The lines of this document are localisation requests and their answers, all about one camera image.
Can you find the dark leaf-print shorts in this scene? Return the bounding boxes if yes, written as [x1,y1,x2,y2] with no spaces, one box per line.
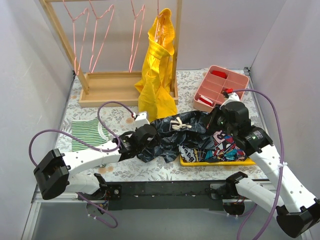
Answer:
[137,110,222,163]

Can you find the pink wire hanger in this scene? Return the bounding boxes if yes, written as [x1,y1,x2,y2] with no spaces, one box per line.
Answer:
[62,0,90,75]
[128,0,146,73]
[89,0,115,73]

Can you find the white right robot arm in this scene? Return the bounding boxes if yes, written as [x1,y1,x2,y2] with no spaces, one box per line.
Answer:
[204,101,320,238]

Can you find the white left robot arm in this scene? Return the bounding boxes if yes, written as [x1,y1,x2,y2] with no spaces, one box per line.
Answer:
[33,124,158,200]

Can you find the yellow shorts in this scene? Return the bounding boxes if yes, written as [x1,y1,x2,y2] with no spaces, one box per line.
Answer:
[134,8,178,122]

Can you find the pink hanger holding yellow shorts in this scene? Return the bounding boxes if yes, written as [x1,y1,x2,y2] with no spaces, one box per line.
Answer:
[154,0,161,43]

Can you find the red white striped sock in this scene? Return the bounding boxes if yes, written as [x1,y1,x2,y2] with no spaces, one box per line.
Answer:
[198,95,214,107]

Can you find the pink divided organizer box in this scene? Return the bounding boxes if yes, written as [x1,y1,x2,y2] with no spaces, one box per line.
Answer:
[193,65,249,113]

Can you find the colorful comic-print garment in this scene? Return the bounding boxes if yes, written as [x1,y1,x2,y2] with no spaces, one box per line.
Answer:
[178,130,248,164]

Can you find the floral patterned table mat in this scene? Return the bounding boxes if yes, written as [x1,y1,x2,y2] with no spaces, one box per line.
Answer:
[60,69,266,182]

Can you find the red folded sock top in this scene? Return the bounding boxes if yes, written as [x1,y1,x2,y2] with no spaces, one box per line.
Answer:
[211,70,228,79]

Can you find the yellow plastic tray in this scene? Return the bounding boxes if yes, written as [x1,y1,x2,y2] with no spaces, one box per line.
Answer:
[179,152,256,167]

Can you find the green white striped garment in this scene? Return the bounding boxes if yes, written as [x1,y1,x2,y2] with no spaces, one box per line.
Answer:
[71,117,109,147]

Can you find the wooden clothes rack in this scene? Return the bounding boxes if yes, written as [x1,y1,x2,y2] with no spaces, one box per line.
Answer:
[38,0,183,109]

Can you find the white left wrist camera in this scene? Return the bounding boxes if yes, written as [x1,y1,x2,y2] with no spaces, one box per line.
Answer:
[131,111,150,128]

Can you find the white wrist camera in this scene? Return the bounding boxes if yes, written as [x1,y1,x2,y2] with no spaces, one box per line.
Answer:
[221,88,241,106]
[131,111,150,128]

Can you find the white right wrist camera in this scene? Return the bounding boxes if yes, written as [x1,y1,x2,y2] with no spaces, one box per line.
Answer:
[221,88,241,106]

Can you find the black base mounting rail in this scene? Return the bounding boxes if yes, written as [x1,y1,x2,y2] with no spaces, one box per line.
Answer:
[77,179,251,212]

